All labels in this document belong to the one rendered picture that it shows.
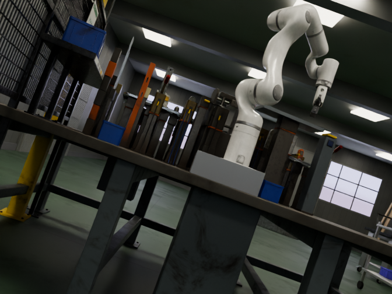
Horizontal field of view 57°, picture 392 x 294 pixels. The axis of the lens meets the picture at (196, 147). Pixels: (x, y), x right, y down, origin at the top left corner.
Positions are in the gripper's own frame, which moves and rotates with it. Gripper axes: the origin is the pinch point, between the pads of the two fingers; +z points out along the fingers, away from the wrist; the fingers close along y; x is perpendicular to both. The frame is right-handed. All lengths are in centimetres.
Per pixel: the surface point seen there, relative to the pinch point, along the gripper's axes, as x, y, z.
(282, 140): 10.9, -7.3, 21.1
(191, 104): 64, -15, 18
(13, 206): 165, 13, 117
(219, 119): 45, -19, 22
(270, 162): 13.3, -8.3, 34.4
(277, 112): 17.8, -13.9, 8.7
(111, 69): 109, -30, 16
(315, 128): -3.4, -4.6, 8.8
